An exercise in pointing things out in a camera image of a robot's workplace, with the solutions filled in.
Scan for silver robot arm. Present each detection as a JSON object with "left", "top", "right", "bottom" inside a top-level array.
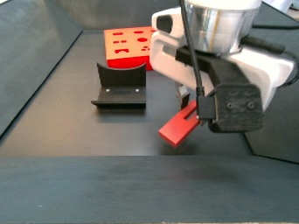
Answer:
[{"left": 150, "top": 0, "right": 295, "bottom": 106}]

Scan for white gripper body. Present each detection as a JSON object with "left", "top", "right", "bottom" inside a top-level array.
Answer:
[{"left": 150, "top": 6, "right": 295, "bottom": 108}]

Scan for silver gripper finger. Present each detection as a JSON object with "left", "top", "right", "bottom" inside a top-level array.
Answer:
[{"left": 175, "top": 83, "right": 191, "bottom": 109}]

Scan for red double-square peg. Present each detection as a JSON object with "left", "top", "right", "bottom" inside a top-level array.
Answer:
[{"left": 159, "top": 101, "right": 201, "bottom": 147}]

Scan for black curved holder stand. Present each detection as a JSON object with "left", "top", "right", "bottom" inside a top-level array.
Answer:
[{"left": 91, "top": 64, "right": 146, "bottom": 109}]

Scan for red shape-sorter board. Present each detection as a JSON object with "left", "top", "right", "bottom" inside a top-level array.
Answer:
[{"left": 105, "top": 26, "right": 155, "bottom": 70}]

